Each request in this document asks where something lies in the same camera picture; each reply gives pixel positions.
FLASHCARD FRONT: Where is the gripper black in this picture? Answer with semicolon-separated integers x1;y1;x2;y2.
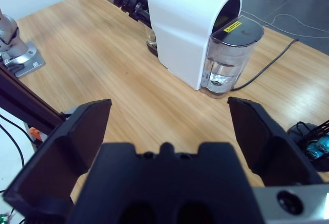
114;0;152;28

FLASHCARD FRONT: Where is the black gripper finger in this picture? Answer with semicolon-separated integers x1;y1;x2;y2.
3;99;113;224
227;97;324;188

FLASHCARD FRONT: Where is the clear drinking glass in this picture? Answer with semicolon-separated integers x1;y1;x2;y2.
144;25;157;49

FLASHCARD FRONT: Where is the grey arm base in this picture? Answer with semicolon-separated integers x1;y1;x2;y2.
5;41;46;79

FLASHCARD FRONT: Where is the white capsule coffee machine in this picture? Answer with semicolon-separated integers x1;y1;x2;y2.
146;0;243;91

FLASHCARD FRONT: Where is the black capsule holder with rods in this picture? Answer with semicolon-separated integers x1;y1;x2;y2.
286;117;329;172

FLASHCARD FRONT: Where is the green circuit board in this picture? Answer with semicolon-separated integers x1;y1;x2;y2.
0;211;12;224

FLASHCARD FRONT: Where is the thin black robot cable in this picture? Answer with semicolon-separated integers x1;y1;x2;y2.
0;113;26;170

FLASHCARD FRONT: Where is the black power cable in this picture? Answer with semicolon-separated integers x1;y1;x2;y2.
231;39;300;91

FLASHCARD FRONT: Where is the white floor cable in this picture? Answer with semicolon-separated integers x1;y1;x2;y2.
259;13;329;32

